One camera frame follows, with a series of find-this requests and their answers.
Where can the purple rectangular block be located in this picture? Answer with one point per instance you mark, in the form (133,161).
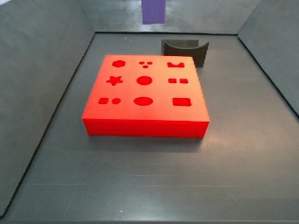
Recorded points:
(153,11)

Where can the black curved cradle stand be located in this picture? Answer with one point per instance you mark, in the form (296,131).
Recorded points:
(185,47)

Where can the red shape-sorter block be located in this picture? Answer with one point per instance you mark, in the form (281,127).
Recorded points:
(146,96)

